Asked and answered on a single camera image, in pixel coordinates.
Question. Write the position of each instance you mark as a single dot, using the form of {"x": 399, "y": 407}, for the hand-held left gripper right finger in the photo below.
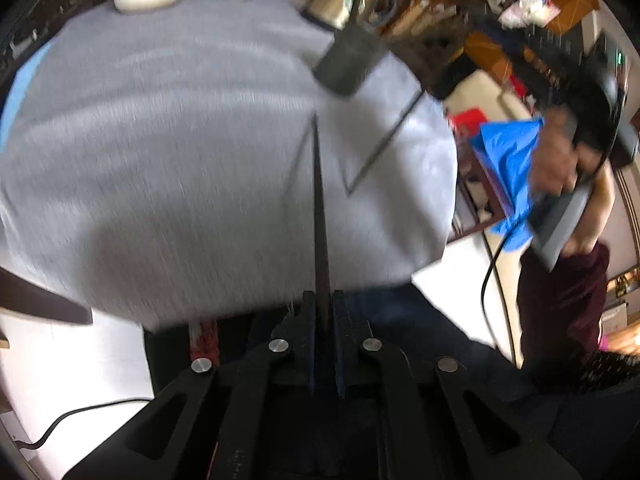
{"x": 345, "y": 350}

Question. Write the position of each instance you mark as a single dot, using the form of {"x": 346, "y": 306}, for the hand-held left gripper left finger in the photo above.
{"x": 305, "y": 350}

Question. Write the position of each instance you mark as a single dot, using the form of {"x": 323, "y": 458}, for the grey metal chopstick holder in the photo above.
{"x": 347, "y": 62}

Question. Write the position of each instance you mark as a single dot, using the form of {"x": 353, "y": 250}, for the person's right forearm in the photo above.
{"x": 590, "y": 220}

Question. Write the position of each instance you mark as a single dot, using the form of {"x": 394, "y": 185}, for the person's right hand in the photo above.
{"x": 552, "y": 160}

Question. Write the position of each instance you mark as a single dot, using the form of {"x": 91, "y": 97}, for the blue plastic bag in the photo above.
{"x": 510, "y": 170}

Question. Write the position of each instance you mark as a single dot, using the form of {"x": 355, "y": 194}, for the red plastic chair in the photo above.
{"x": 465, "y": 122}

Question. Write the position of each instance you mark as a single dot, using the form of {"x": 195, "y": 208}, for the cream upholstered seat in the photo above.
{"x": 480, "y": 95}

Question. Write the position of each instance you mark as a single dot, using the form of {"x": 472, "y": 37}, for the blue table cover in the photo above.
{"x": 20, "y": 90}

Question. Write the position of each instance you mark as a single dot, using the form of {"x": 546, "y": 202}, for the dark carved wooden sideboard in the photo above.
{"x": 30, "y": 20}

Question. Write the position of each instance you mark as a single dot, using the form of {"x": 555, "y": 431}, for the wall calendar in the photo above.
{"x": 530, "y": 7}

